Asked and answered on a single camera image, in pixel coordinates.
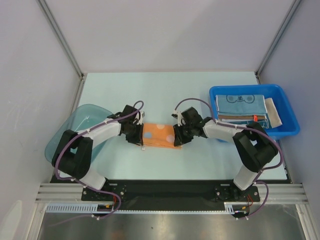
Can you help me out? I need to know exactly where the left aluminium frame post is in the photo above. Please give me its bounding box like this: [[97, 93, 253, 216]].
[[36, 0, 84, 79]]

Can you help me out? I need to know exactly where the orange brown towel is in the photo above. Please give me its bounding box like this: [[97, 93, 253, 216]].
[[218, 115, 267, 122]]

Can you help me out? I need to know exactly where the Doraemon teal beige towel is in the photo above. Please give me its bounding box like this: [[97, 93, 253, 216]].
[[239, 97, 283, 131]]

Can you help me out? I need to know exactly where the white cable duct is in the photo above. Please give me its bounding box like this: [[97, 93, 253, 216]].
[[45, 202, 250, 217]]

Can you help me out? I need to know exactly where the blue plastic bin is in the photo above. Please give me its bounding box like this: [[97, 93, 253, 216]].
[[209, 84, 300, 141]]

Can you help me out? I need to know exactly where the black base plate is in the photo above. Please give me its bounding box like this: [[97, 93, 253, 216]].
[[49, 174, 293, 212]]

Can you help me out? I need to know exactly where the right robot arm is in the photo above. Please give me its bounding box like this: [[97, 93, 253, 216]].
[[171, 107, 279, 201]]

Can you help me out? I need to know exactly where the light blue towel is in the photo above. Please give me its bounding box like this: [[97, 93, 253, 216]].
[[215, 94, 267, 116]]

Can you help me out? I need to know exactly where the aluminium front rail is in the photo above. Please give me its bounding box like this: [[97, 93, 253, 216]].
[[35, 183, 309, 205]]

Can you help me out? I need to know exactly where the teal translucent basket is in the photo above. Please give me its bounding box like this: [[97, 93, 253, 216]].
[[44, 104, 113, 163]]

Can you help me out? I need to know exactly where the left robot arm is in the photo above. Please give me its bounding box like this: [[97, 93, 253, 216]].
[[51, 100, 144, 200]]

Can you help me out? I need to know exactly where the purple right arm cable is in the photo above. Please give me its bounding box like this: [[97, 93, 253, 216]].
[[174, 98, 285, 178]]

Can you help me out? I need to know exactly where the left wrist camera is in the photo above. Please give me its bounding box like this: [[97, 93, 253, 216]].
[[133, 111, 145, 125]]

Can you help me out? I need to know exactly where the aluminium frame post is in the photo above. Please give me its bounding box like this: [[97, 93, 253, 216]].
[[36, 0, 84, 79], [255, 0, 303, 81]]

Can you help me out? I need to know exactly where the peach orange patterned towel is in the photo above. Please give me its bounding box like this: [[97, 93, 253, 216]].
[[142, 123, 182, 150]]

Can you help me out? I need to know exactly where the right aluminium frame post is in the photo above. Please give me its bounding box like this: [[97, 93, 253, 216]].
[[255, 0, 303, 81]]

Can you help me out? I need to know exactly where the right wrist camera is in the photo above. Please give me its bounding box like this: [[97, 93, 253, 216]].
[[171, 110, 186, 127]]

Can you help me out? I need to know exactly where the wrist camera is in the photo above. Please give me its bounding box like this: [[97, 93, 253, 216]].
[[171, 110, 186, 127], [133, 111, 145, 125]]

